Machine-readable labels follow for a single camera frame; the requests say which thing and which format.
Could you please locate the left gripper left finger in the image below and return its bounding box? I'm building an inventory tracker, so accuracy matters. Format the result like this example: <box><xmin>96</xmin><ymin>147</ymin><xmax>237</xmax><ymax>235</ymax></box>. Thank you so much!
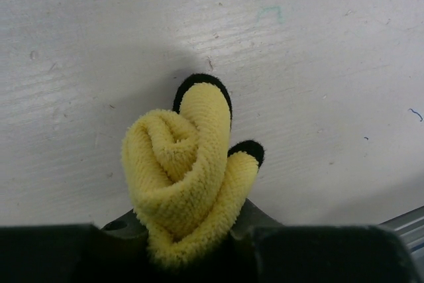
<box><xmin>0</xmin><ymin>209</ymin><xmax>150</xmax><ymax>283</ymax></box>

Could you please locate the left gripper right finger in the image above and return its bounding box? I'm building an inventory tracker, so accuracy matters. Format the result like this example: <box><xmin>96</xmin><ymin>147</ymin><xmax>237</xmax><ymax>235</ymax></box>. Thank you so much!
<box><xmin>230</xmin><ymin>200</ymin><xmax>417</xmax><ymax>282</ymax></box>

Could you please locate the yellow towel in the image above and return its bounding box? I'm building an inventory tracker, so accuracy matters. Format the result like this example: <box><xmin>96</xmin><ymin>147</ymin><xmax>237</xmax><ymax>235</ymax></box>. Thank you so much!
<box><xmin>121</xmin><ymin>74</ymin><xmax>264</xmax><ymax>269</ymax></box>

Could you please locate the aluminium mounting rail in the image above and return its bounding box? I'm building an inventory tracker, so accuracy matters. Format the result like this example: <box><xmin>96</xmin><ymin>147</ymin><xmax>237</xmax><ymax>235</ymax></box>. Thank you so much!
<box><xmin>382</xmin><ymin>206</ymin><xmax>424</xmax><ymax>258</ymax></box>

